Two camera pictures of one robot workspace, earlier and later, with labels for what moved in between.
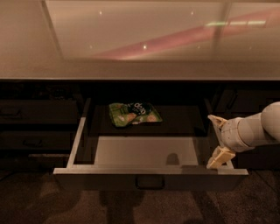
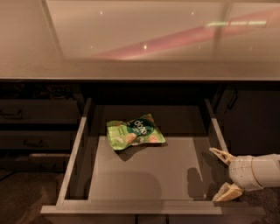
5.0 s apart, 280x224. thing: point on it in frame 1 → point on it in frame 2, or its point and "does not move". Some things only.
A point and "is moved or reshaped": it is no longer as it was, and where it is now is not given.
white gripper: [230, 135] → [241, 172]
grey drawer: [36, 140] does not move
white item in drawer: [48, 155] does not move
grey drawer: [171, 157] is moved or reshaped
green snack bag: [133, 113] → [139, 130]
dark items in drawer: [44, 91] does not move
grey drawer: [32, 163] does not move
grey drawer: [38, 111] does not move
